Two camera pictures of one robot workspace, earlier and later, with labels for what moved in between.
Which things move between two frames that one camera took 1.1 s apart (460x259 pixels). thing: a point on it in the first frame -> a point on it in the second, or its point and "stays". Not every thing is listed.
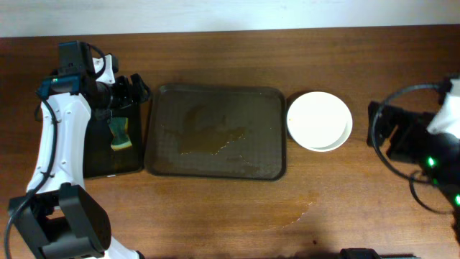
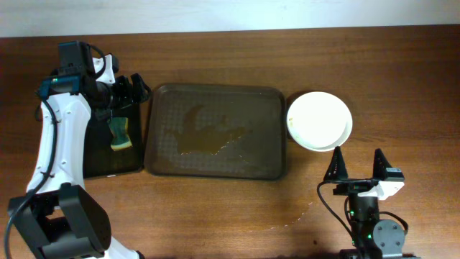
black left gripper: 127,96 stays
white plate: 319,121 stays
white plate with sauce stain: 320,132 stays
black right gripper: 401,121 -> 341,172
